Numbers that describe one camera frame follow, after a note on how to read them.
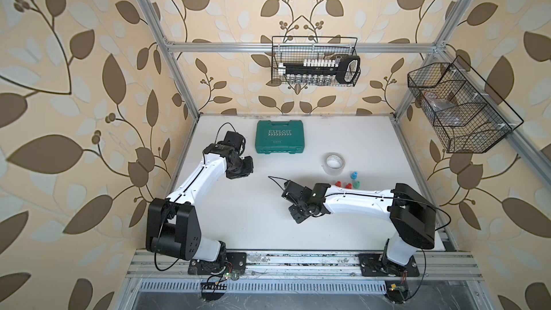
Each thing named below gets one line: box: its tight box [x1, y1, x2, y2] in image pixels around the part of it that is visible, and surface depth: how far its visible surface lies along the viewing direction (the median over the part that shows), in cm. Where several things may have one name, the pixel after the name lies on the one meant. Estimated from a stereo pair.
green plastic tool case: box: [254, 119, 305, 155], surface depth 107 cm
